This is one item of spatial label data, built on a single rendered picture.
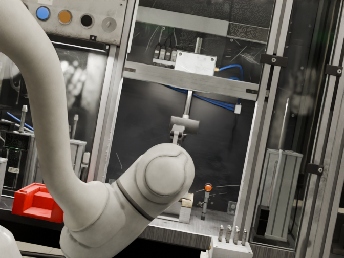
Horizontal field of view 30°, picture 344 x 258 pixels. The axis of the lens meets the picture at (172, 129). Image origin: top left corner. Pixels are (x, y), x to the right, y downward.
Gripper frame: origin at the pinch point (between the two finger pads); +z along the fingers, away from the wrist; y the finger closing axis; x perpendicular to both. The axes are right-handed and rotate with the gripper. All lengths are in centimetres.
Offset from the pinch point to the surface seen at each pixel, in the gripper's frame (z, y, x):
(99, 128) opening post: 21.4, 1.7, 22.0
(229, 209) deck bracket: 64, -20, -19
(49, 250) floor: 305, -113, 86
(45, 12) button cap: 19, 30, 41
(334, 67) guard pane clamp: 21, 29, -37
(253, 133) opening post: 21.5, 7.7, -19.1
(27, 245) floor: 308, -113, 103
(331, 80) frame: 21.5, 25.2, -36.9
